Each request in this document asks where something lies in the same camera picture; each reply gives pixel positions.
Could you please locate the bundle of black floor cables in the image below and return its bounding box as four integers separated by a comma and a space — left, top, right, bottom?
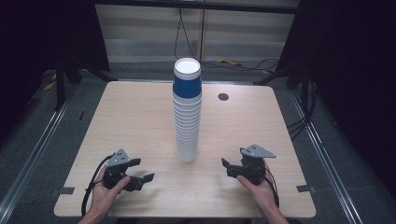
286, 79, 319, 142

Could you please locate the tall stack of paper cups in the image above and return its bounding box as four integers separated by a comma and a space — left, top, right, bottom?
171, 91, 203, 163

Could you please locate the black metal stand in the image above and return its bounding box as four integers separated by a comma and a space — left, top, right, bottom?
54, 52, 117, 110

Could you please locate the metal floor rail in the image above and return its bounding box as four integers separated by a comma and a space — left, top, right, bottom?
0, 91, 77, 217
289, 89, 363, 224

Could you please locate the person's right hand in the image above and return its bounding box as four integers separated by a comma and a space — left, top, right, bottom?
235, 161, 278, 213

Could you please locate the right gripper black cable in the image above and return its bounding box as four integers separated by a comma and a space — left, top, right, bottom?
262, 167, 280, 209

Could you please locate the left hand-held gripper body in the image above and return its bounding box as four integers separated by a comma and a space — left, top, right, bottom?
103, 148, 132, 190

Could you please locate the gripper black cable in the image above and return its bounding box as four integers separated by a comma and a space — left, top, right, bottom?
262, 167, 280, 209
80, 153, 117, 217

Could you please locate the black hanging wall cable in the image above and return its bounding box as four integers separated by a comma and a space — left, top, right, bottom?
173, 7, 281, 73

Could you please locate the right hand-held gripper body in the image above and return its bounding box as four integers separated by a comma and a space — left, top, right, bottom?
239, 143, 277, 187

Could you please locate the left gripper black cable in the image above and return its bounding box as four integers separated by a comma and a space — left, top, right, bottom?
80, 153, 117, 217

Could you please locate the grey tape strip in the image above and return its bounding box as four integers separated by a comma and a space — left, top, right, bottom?
295, 184, 318, 194
57, 186, 76, 196

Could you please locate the person's left hand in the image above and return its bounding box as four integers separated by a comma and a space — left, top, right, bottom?
89, 167, 132, 217

